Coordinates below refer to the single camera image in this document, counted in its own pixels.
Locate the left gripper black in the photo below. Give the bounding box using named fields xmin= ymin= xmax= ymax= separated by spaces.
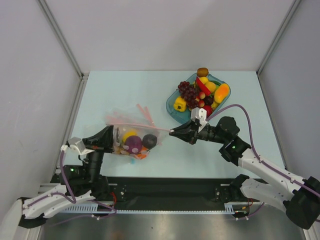
xmin=82 ymin=123 xmax=114 ymax=182

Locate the brown longan bunch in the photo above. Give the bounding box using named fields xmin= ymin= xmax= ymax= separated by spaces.
xmin=113 ymin=142 xmax=130 ymax=156

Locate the yellow lemon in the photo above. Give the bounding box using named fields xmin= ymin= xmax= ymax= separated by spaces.
xmin=122 ymin=129 xmax=137 ymax=142
xmin=199 ymin=76 xmax=217 ymax=93

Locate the clear zip bag pink zipper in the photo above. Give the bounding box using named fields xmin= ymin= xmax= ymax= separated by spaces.
xmin=112 ymin=123 xmax=170 ymax=160

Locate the orange fruit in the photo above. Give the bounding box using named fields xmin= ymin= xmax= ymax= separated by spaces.
xmin=136 ymin=147 xmax=150 ymax=160

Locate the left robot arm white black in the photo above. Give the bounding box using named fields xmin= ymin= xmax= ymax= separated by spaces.
xmin=18 ymin=125 xmax=114 ymax=229

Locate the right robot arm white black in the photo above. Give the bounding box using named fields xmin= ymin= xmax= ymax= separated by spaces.
xmin=169 ymin=116 xmax=320 ymax=230

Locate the pink dotted zip bag stack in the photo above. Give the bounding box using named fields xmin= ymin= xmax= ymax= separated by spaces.
xmin=83 ymin=103 xmax=156 ymax=136

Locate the red apple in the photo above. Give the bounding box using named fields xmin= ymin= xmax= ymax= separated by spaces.
xmin=203 ymin=105 xmax=213 ymax=118

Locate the dark purple plum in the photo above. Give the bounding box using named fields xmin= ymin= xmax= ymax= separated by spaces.
xmin=203 ymin=95 xmax=214 ymax=106

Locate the dark red grape bunch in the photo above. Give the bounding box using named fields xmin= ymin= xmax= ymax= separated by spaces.
xmin=177 ymin=81 xmax=199 ymax=109

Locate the red chili pepper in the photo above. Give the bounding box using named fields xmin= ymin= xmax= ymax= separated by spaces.
xmin=195 ymin=77 xmax=211 ymax=96

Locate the orange mango piece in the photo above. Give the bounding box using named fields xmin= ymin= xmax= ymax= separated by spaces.
xmin=214 ymin=83 xmax=230 ymax=104

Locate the brown kiwi fruit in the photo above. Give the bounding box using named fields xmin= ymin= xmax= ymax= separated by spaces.
xmin=196 ymin=67 xmax=209 ymax=78

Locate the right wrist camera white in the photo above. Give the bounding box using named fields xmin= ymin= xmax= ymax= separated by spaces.
xmin=190 ymin=107 xmax=208 ymax=132

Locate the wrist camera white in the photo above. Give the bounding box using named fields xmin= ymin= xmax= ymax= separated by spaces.
xmin=60 ymin=137 xmax=94 ymax=156
xmin=190 ymin=107 xmax=208 ymax=132

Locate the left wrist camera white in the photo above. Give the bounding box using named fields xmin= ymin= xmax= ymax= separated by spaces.
xmin=60 ymin=137 xmax=94 ymax=156

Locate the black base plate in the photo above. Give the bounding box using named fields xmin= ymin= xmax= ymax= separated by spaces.
xmin=98 ymin=177 xmax=254 ymax=210

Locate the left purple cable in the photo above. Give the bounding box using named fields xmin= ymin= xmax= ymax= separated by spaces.
xmin=21 ymin=147 xmax=118 ymax=221

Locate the purple cable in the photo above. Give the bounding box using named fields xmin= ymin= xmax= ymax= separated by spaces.
xmin=21 ymin=147 xmax=118 ymax=221
xmin=207 ymin=104 xmax=320 ymax=222

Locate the aluminium front rail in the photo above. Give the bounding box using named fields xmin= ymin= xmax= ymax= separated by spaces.
xmin=38 ymin=183 xmax=59 ymax=195

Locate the white slotted cable duct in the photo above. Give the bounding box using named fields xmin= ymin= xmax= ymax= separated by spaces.
xmin=61 ymin=203 xmax=251 ymax=215

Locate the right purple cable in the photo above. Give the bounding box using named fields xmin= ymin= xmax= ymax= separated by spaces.
xmin=207 ymin=104 xmax=320 ymax=222

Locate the left aluminium frame post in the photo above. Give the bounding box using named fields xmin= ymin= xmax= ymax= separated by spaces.
xmin=37 ymin=0 xmax=85 ymax=78

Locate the aluminium frame post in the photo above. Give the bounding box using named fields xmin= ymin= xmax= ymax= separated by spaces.
xmin=256 ymin=0 xmax=302 ymax=76
xmin=37 ymin=0 xmax=85 ymax=78

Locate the right aluminium frame post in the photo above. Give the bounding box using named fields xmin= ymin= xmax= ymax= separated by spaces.
xmin=256 ymin=0 xmax=302 ymax=76

